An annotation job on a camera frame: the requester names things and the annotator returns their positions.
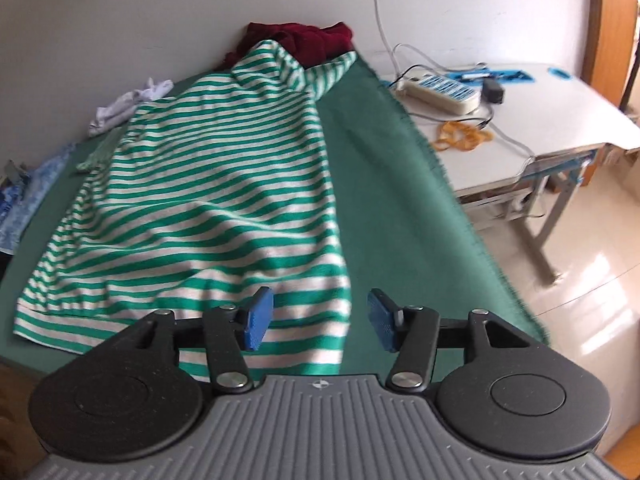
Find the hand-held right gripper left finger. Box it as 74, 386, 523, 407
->
117, 286, 275, 395

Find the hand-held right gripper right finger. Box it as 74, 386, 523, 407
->
367, 288, 533, 395

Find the green white striped shirt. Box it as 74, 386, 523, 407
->
12, 40, 358, 385

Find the green blanket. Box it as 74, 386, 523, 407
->
0, 52, 551, 383

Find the white power strip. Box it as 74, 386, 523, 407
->
395, 72, 483, 114

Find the white folded cloth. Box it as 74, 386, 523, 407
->
89, 77, 174, 136

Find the black power adapter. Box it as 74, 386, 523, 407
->
481, 79, 506, 106

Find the blue patterned towel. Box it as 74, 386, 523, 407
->
0, 142, 76, 253

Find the white desk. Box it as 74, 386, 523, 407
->
370, 62, 640, 286

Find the dark red knit garment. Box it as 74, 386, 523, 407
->
222, 21, 354, 68

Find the grey desk cable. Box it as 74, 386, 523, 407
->
480, 120, 537, 163

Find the black adapter cable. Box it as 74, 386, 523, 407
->
425, 102, 496, 131

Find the white wall cable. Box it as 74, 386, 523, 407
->
372, 0, 483, 91

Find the wooden door frame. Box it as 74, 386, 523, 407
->
582, 0, 640, 111

